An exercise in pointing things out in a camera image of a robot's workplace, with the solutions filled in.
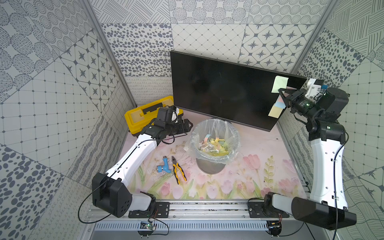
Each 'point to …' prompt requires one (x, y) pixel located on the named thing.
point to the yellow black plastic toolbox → (137, 119)
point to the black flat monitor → (227, 91)
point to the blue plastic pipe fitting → (165, 167)
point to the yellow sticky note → (275, 111)
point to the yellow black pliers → (175, 164)
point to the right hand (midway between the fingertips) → (277, 91)
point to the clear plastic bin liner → (213, 140)
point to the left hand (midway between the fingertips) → (185, 122)
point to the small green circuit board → (147, 226)
